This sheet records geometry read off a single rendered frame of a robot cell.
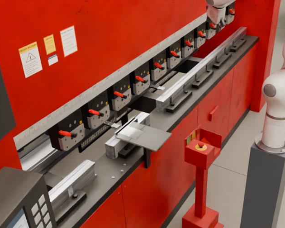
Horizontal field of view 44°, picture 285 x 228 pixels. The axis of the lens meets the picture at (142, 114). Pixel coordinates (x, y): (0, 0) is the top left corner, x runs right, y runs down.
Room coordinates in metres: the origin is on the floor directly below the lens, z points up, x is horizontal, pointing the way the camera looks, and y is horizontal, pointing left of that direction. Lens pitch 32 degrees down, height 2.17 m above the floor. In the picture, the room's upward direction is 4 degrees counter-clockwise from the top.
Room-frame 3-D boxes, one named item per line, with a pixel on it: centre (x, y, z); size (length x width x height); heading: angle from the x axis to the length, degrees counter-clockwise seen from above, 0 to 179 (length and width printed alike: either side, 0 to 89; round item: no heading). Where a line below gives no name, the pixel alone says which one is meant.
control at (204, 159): (1.84, -0.38, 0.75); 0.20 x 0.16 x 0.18; 141
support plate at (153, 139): (1.66, 0.00, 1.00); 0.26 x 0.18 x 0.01; 55
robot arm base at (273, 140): (1.51, -0.68, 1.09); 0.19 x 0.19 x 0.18
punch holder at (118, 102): (1.72, 0.13, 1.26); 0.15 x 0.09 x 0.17; 145
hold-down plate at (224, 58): (2.87, -0.72, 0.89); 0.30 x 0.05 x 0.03; 145
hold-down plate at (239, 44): (3.20, -0.95, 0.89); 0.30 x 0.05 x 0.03; 145
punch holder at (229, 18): (3.04, -0.78, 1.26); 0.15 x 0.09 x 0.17; 145
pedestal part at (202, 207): (1.84, -0.38, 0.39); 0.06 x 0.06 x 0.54; 51
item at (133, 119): (1.77, 0.10, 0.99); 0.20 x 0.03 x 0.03; 145
